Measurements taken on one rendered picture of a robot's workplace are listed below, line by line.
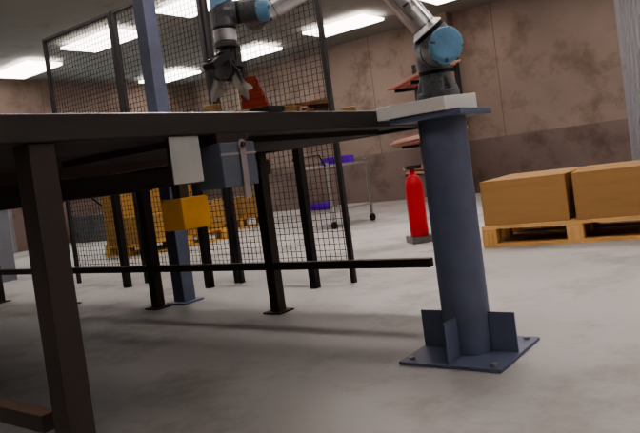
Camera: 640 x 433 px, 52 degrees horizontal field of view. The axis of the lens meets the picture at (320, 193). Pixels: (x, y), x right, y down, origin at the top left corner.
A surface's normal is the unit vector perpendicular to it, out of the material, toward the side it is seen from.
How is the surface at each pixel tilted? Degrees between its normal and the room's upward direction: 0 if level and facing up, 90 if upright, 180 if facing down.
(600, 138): 90
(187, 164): 90
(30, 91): 90
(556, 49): 90
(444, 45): 99
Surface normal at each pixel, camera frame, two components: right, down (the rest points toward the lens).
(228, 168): 0.80, -0.08
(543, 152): -0.59, 0.11
